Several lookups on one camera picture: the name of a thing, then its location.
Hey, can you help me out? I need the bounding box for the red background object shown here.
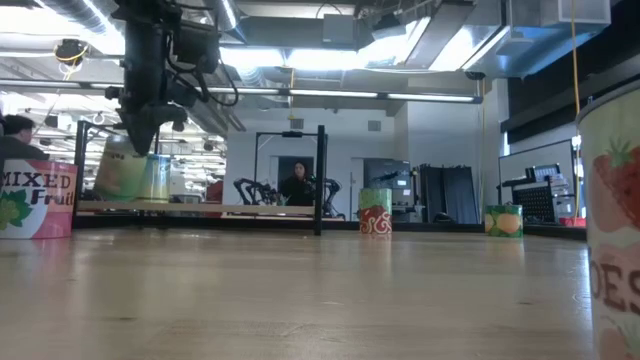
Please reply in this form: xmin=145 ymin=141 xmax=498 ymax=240
xmin=204 ymin=179 xmax=225 ymax=219

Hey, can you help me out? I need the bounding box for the yellow extension cable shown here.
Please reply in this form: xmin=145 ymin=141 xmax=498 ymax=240
xmin=569 ymin=0 xmax=584 ymax=119

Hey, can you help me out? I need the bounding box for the black background rig frame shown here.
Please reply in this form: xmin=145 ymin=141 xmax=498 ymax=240
xmin=82 ymin=121 xmax=162 ymax=156
xmin=253 ymin=129 xmax=321 ymax=201

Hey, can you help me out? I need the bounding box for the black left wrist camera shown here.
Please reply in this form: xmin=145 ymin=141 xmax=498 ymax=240
xmin=171 ymin=19 xmax=222 ymax=75

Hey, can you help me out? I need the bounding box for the short green oranges can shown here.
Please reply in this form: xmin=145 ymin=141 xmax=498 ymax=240
xmin=483 ymin=204 xmax=525 ymax=239

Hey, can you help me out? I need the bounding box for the black ceiling-hung device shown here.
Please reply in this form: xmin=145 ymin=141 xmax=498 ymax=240
xmin=53 ymin=38 xmax=90 ymax=69

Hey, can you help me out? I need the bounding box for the wooden shelf with black frame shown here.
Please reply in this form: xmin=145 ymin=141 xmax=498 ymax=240
xmin=73 ymin=118 xmax=329 ymax=237

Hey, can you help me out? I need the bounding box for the long linear ceiling light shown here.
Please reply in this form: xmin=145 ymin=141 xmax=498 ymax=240
xmin=0 ymin=78 xmax=484 ymax=105

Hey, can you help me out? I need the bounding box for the white pink mixed fruit can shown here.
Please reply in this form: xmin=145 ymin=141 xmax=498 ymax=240
xmin=0 ymin=158 xmax=80 ymax=240

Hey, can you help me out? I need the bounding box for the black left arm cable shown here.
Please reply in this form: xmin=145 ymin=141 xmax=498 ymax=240
xmin=164 ymin=42 xmax=240 ymax=109

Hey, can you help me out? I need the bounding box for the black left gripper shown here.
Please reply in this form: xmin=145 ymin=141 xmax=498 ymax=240
xmin=104 ymin=54 xmax=201 ymax=157

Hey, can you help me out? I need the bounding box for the person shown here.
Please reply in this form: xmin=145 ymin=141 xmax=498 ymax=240
xmin=0 ymin=114 xmax=50 ymax=162
xmin=278 ymin=159 xmax=317 ymax=207

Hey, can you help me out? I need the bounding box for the dark computer monitor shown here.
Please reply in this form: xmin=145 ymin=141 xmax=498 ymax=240
xmin=363 ymin=158 xmax=412 ymax=191

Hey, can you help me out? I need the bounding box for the black perforated equipment rack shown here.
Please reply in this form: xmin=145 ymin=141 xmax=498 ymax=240
xmin=497 ymin=163 xmax=576 ymax=226

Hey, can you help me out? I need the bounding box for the green red swirl can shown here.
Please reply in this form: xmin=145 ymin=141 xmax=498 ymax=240
xmin=358 ymin=187 xmax=394 ymax=236

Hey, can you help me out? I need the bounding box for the black aluminium table frame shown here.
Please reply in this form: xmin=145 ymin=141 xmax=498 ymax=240
xmin=73 ymin=219 xmax=589 ymax=240

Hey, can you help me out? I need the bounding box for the grey partition panel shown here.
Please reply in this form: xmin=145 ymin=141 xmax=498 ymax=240
xmin=498 ymin=139 xmax=576 ymax=221

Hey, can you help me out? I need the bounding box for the white red fruit print can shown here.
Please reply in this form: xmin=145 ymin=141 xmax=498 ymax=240
xmin=575 ymin=79 xmax=640 ymax=360

